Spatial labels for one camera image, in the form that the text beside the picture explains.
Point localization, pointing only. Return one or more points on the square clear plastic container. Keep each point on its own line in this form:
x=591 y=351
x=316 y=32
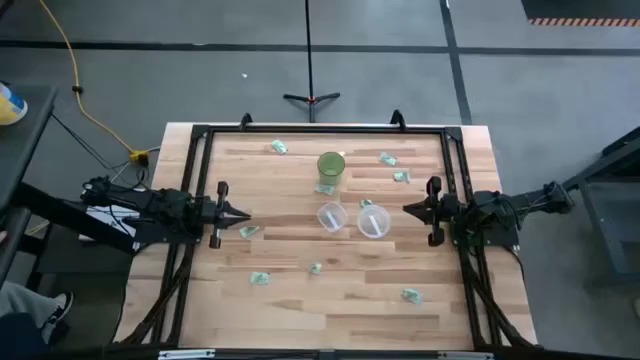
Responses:
x=332 y=216

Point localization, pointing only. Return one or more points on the green ceramic cup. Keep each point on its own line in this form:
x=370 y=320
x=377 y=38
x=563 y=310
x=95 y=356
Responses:
x=330 y=167

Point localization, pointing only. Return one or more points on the black hazard striped mat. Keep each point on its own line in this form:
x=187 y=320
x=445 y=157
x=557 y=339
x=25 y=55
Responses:
x=580 y=10

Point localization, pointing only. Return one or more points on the black tripod stand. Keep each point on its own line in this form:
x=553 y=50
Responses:
x=310 y=97

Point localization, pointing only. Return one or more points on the yellow and blue container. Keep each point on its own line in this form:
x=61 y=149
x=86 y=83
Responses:
x=10 y=106

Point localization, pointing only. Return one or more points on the dark side table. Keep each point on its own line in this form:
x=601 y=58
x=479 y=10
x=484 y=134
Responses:
x=25 y=145

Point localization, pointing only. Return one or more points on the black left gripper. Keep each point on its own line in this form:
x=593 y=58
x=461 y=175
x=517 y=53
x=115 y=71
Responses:
x=212 y=214

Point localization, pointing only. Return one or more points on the person's shoe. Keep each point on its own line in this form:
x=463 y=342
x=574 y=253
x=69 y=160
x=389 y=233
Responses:
x=61 y=306

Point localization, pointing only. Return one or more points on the dark metal cart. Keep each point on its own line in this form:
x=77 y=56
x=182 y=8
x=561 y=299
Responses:
x=612 y=220

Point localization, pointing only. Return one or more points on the white paper sheet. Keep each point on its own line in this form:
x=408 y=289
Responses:
x=119 y=223

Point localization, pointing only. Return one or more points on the black aluminium table frame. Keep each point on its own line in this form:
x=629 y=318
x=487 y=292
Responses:
x=325 y=129

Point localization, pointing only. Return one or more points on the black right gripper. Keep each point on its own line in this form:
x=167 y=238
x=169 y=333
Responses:
x=442 y=210

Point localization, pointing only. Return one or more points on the person's leg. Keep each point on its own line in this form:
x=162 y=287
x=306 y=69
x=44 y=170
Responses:
x=20 y=300

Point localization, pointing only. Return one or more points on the round clear plastic container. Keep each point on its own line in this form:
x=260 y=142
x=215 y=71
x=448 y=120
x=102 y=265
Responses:
x=374 y=221

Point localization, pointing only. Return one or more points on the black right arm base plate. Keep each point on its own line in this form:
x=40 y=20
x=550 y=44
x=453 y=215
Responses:
x=495 y=239

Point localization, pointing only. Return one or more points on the silver metal bracket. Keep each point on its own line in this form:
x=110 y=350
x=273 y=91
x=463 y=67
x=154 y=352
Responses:
x=186 y=354
x=465 y=355

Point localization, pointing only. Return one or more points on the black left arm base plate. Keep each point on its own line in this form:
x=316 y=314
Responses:
x=165 y=236

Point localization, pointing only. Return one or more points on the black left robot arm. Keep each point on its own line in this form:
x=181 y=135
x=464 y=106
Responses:
x=150 y=200

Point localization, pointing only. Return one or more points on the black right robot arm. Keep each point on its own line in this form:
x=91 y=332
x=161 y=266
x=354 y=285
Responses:
x=525 y=200

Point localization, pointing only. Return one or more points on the black frame clamp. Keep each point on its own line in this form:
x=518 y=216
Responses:
x=398 y=119
x=245 y=120

